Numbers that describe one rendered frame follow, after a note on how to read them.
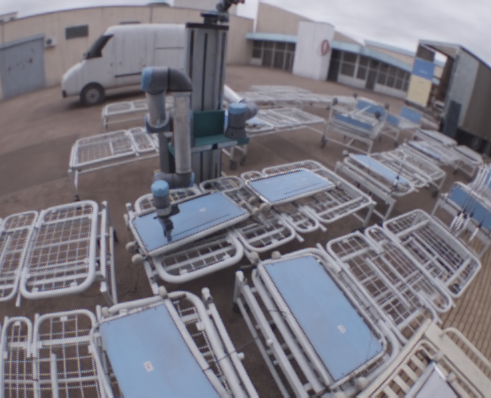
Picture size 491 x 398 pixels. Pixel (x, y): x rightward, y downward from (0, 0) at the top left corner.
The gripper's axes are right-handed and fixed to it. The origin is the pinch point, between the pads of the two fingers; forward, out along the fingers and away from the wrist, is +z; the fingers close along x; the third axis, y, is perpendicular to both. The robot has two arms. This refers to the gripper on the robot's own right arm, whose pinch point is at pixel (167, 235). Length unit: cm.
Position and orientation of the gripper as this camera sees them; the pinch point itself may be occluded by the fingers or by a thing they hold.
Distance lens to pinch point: 146.9
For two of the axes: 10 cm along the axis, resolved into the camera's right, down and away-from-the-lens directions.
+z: -0.6, 8.4, 5.3
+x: 6.1, 4.5, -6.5
